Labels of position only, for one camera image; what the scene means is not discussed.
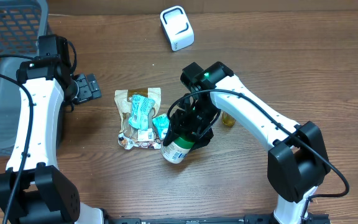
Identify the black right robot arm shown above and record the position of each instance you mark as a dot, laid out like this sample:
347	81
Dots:
297	158

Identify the teal white snack packet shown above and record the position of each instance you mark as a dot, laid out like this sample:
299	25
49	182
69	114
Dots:
141	107

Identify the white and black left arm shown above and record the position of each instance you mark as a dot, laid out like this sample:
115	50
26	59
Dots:
32	189

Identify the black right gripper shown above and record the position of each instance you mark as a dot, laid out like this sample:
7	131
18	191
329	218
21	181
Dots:
181	121

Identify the brown patterned snack packet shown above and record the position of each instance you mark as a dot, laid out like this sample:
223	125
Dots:
140	138

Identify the grey plastic mesh basket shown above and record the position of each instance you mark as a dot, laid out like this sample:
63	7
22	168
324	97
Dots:
21	25

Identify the beige brown paper pouch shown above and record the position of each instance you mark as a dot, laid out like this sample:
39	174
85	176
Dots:
123	100

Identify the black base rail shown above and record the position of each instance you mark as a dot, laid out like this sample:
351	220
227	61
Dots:
197	221

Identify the white barcode scanner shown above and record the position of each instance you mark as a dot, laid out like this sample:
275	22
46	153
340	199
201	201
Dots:
177	28

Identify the green lid white jar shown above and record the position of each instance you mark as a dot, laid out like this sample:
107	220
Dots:
177	150

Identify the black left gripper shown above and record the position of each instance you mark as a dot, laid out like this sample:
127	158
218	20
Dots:
90	89

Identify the green white tissue pack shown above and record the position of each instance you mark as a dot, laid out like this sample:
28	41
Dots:
161	124

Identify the clear bottle yellow liquid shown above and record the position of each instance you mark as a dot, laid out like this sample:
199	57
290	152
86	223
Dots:
228	120

